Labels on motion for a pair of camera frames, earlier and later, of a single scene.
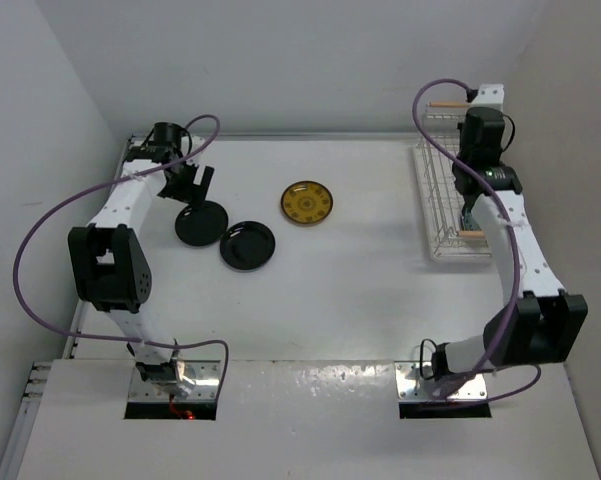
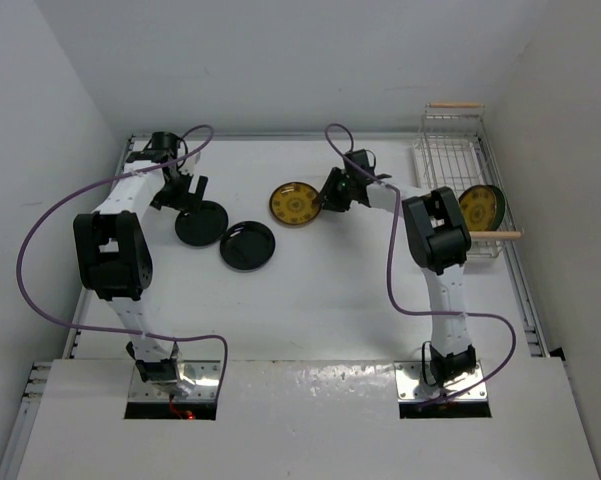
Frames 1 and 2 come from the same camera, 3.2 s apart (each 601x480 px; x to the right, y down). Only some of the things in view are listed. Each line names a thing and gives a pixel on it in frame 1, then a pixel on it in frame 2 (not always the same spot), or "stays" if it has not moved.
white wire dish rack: x=437 y=173 stays
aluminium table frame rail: x=39 y=372 stays
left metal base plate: x=206 y=388 stays
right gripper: x=460 y=124 → x=328 y=196
